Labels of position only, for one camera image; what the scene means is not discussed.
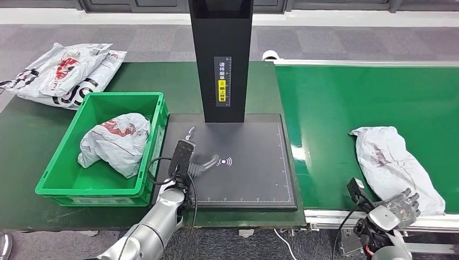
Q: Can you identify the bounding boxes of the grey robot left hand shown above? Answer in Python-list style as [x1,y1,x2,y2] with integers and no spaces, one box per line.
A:
[185,125,220,179]

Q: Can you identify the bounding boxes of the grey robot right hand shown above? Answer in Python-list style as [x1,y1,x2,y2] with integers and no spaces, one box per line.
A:
[379,188,421,230]

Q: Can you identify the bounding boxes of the white parcel bag red print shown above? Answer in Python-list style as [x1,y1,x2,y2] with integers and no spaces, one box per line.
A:
[77,113,152,179]

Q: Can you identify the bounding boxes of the green conveyor belt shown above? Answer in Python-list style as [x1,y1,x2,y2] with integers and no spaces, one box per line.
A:
[274,65,459,211]

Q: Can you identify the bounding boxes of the black yellow column label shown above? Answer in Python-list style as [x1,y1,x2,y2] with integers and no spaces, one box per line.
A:
[214,56,232,108]

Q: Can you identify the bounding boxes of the green plastic crate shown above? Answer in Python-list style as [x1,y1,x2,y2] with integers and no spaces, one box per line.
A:
[35,92,169,208]

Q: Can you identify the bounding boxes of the black scanner column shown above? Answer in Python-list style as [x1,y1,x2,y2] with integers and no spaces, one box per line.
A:
[188,0,254,124]

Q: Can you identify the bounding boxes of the flat white bag black letters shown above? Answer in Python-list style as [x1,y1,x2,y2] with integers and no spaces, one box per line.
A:
[18,50,128,111]

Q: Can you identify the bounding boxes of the flat white bag red logo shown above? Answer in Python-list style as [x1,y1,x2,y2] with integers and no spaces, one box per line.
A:
[0,43,113,98]

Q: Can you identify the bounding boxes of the dark framed glass partition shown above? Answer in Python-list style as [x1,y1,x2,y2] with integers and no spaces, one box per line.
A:
[0,0,459,13]

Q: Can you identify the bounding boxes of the grey rounded foot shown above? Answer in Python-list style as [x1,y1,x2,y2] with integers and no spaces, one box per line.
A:
[0,232,13,260]

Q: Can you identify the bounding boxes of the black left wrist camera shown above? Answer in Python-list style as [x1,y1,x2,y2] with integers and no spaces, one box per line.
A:
[168,140,196,179]

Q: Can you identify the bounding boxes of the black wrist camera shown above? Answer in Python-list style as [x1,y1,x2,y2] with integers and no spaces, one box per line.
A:
[168,140,196,179]
[346,177,376,212]

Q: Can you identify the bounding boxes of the black scanner base plate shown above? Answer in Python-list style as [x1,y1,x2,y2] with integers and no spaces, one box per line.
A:
[152,113,298,212]

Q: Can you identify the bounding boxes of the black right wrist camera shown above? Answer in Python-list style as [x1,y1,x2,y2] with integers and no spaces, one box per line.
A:
[346,177,376,212]

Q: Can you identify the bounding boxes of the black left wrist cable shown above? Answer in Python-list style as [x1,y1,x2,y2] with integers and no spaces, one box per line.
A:
[147,157,198,234]

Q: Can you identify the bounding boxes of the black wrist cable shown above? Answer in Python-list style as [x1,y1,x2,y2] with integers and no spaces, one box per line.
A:
[147,157,198,234]
[331,200,363,260]

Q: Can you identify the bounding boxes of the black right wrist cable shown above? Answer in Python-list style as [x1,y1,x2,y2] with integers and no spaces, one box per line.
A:
[331,200,363,260]

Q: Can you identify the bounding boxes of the aluminium conveyor frame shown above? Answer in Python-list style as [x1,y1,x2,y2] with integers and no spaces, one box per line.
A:
[272,59,459,256]

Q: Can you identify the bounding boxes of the white floor cable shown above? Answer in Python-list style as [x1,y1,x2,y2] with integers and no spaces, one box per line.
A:
[274,229,298,260]

